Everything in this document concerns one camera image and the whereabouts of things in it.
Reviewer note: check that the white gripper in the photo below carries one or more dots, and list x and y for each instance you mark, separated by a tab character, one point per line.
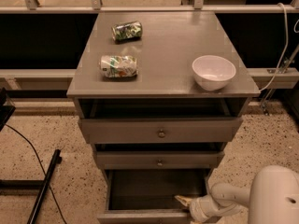
196	206

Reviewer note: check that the grey bottom drawer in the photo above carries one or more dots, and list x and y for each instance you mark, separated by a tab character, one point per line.
149	196

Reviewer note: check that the grey drawer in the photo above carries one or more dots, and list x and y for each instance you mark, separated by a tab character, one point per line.
120	160
149	196
147	131

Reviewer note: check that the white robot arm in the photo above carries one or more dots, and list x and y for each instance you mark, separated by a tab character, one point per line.
273	198

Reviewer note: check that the grey middle drawer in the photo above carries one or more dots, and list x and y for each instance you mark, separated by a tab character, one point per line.
120	160

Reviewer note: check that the grey top drawer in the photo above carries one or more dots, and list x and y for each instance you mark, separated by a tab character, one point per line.
147	131

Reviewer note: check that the grey drawer cabinet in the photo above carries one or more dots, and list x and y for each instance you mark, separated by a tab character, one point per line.
164	87

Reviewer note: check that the white bowl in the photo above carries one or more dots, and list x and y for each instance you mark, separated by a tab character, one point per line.
212	72

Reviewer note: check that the black stand leg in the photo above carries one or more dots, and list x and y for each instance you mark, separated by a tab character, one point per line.
38	188

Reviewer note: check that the white green crushed can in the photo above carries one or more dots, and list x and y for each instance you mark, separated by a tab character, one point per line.
113	66

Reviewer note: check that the dark green crushed can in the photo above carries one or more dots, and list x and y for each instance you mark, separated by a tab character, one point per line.
127	31

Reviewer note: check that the black device at left edge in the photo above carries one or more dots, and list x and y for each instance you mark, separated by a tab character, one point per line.
6	108

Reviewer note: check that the metal railing frame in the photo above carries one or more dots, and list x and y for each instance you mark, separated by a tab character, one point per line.
93	3

